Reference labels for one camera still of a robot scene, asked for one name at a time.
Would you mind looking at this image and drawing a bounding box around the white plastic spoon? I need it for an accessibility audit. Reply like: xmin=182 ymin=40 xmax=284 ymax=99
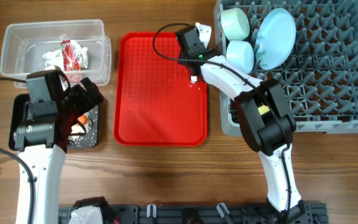
xmin=190 ymin=76 xmax=198 ymax=83

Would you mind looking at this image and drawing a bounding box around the orange carrot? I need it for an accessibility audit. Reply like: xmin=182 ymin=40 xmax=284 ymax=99
xmin=78 ymin=114 xmax=88 ymax=125

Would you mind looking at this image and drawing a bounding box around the red strawberry snack wrapper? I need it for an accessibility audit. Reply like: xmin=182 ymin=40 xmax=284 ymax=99
xmin=61 ymin=40 xmax=88 ymax=83

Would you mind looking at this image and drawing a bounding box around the white tissue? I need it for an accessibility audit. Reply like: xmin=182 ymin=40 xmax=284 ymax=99
xmin=42 ymin=50 xmax=64 ymax=70

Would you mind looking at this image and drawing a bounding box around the light blue bowl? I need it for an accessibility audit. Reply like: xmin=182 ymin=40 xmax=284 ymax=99
xmin=226 ymin=40 xmax=254 ymax=74

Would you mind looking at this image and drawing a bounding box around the green bowl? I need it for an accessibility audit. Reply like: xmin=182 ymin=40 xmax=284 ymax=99
xmin=221 ymin=8 xmax=250 ymax=41

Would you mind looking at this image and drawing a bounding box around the yellow plastic cup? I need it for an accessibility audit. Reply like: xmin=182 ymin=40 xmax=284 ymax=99
xmin=258 ymin=105 xmax=270 ymax=115

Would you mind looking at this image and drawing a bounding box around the large light blue plate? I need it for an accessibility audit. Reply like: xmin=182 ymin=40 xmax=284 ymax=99
xmin=255 ymin=8 xmax=296 ymax=70

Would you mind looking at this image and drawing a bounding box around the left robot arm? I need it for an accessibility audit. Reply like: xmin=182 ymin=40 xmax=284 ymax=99
xmin=9 ymin=69 xmax=104 ymax=223

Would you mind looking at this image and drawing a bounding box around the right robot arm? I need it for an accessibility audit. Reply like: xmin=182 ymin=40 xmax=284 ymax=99
xmin=175 ymin=25 xmax=304 ymax=223

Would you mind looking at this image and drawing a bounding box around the black waste tray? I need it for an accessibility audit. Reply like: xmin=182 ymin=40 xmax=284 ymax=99
xmin=8 ymin=94 xmax=100 ymax=150

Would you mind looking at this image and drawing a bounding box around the grey dishwasher rack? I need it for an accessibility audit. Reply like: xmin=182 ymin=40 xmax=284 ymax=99
xmin=214 ymin=0 xmax=358 ymax=134

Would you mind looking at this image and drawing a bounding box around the clear plastic bin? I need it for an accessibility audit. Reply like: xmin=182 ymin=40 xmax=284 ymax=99
xmin=0 ymin=19 xmax=112 ymax=86

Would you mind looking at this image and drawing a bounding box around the red serving tray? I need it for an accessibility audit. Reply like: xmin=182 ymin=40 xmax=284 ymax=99
xmin=113 ymin=32 xmax=208 ymax=146

